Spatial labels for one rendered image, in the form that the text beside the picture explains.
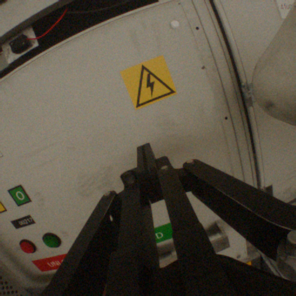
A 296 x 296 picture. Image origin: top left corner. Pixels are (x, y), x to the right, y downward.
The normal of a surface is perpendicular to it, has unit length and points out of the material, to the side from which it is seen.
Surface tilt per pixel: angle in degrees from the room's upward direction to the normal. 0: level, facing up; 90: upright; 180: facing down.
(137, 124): 90
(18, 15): 90
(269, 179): 90
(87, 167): 90
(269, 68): 64
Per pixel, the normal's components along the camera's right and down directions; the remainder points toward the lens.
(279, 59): -0.97, 0.06
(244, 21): 0.07, 0.29
